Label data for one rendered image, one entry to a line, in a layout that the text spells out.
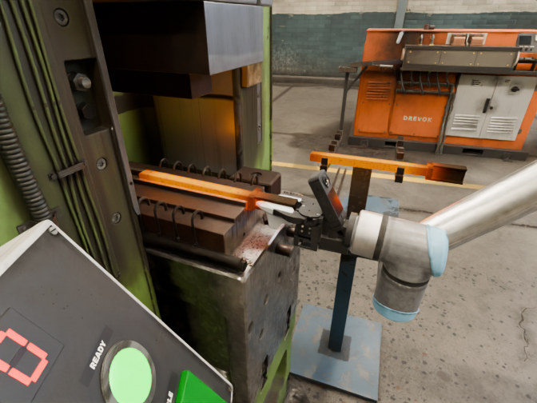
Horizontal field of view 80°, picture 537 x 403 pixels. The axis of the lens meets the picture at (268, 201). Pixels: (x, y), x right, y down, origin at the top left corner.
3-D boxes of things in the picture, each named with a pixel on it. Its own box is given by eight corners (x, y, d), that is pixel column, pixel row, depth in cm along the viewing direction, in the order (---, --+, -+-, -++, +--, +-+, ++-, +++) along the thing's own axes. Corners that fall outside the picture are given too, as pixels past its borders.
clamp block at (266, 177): (281, 193, 91) (282, 172, 88) (270, 206, 85) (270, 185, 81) (244, 185, 95) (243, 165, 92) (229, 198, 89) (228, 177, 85)
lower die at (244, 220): (264, 213, 82) (264, 183, 78) (225, 261, 66) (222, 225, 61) (135, 185, 96) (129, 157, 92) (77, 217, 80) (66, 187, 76)
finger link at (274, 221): (251, 227, 71) (291, 237, 68) (251, 204, 68) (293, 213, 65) (256, 220, 73) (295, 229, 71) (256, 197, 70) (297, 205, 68)
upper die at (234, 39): (264, 61, 64) (263, 5, 60) (210, 75, 48) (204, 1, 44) (105, 53, 79) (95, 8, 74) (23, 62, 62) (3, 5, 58)
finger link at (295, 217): (270, 218, 66) (312, 228, 63) (270, 212, 65) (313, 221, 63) (277, 207, 70) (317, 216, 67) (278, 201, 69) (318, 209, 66)
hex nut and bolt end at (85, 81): (105, 119, 49) (93, 70, 46) (89, 124, 47) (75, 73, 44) (92, 117, 50) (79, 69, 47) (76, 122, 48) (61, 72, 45)
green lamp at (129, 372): (168, 375, 29) (160, 342, 26) (129, 428, 25) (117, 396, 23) (141, 362, 30) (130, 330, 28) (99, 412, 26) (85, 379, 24)
